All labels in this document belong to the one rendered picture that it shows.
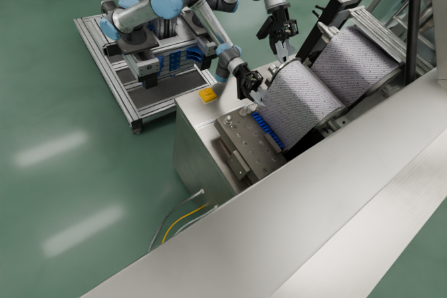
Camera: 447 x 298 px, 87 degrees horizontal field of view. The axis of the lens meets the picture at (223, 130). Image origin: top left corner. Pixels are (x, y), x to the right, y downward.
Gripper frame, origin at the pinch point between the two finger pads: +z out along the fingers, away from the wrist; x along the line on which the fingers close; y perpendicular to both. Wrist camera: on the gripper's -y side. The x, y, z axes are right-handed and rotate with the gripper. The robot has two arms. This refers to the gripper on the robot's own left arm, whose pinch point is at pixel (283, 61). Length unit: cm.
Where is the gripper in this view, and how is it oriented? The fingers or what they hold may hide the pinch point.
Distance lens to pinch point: 102.6
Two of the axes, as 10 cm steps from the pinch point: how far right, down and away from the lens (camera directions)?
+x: 8.1, -3.9, 4.4
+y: 5.1, 1.1, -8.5
